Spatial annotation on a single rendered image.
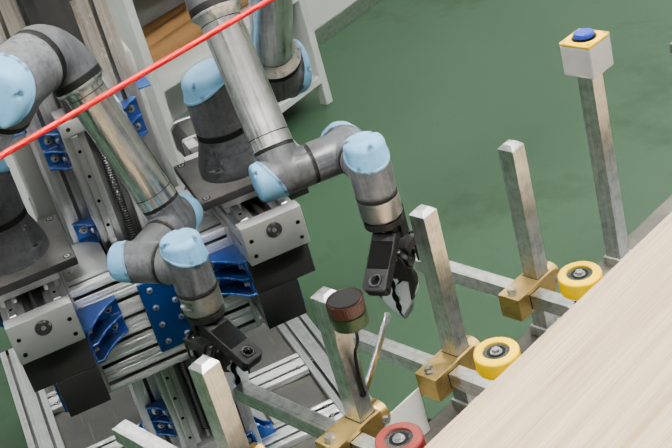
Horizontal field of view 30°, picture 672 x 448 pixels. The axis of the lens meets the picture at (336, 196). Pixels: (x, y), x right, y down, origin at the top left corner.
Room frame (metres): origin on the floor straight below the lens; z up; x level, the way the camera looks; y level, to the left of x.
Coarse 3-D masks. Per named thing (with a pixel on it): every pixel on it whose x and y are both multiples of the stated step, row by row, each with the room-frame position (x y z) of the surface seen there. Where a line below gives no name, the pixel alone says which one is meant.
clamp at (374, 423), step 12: (384, 408) 1.71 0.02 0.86; (348, 420) 1.69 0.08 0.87; (372, 420) 1.68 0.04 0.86; (384, 420) 1.70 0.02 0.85; (324, 432) 1.68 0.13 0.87; (336, 432) 1.67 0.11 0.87; (348, 432) 1.66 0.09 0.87; (360, 432) 1.66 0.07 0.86; (372, 432) 1.68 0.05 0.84; (324, 444) 1.65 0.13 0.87; (336, 444) 1.64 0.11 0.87; (348, 444) 1.65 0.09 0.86
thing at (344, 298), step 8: (352, 288) 1.69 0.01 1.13; (336, 296) 1.68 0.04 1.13; (344, 296) 1.67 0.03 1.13; (352, 296) 1.66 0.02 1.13; (360, 296) 1.66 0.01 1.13; (336, 304) 1.65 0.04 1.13; (344, 304) 1.65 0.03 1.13; (352, 304) 1.64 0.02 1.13; (336, 336) 1.68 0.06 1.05; (360, 376) 1.68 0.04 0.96; (360, 384) 1.69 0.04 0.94
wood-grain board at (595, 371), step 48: (624, 288) 1.80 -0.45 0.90; (576, 336) 1.71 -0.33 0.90; (624, 336) 1.67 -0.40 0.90; (528, 384) 1.62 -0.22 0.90; (576, 384) 1.59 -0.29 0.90; (624, 384) 1.56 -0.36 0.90; (480, 432) 1.54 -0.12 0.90; (528, 432) 1.51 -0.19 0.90; (576, 432) 1.48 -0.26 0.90; (624, 432) 1.45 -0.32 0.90
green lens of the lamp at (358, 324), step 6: (366, 312) 1.65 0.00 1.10; (360, 318) 1.64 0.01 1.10; (366, 318) 1.65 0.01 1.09; (336, 324) 1.65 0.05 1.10; (342, 324) 1.64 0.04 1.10; (348, 324) 1.64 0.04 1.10; (354, 324) 1.64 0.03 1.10; (360, 324) 1.64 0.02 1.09; (366, 324) 1.65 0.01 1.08; (336, 330) 1.65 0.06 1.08; (342, 330) 1.64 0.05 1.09; (348, 330) 1.64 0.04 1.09; (354, 330) 1.64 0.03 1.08
